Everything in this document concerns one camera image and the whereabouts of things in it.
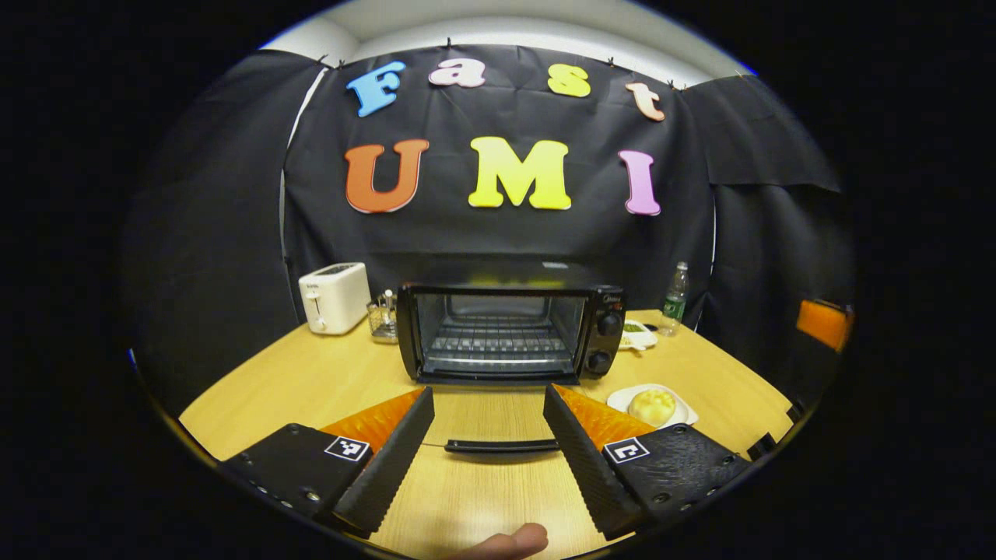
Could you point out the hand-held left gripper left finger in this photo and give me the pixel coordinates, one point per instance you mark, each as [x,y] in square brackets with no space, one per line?
[385,474]

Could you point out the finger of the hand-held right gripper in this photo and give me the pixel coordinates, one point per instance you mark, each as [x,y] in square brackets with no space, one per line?
[823,323]

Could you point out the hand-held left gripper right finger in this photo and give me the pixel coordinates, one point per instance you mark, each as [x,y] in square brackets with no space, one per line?
[587,467]

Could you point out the round bread bun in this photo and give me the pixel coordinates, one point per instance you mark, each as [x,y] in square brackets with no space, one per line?
[652,406]

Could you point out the black electric oven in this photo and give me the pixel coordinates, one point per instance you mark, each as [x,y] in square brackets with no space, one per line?
[603,334]

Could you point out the white square plate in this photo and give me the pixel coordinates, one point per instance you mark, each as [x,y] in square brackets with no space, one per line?
[618,400]

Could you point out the white divided condiment dish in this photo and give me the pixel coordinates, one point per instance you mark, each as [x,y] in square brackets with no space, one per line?
[638,337]

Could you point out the clear plastic water bottle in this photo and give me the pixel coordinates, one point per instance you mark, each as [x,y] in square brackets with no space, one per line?
[675,303]

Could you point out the white toaster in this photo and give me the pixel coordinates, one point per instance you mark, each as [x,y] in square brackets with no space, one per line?
[334,299]

